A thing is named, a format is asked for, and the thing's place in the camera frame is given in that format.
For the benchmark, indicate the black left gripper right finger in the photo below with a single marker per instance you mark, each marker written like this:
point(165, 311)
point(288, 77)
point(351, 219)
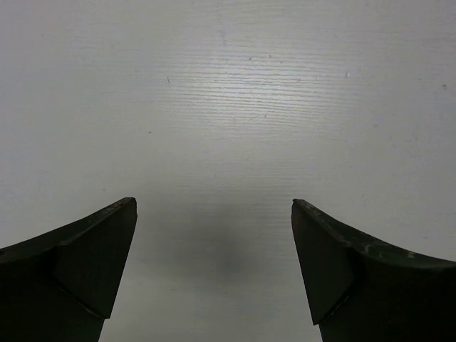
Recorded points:
point(360, 288)

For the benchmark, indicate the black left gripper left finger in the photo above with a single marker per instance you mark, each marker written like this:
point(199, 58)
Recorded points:
point(62, 285)

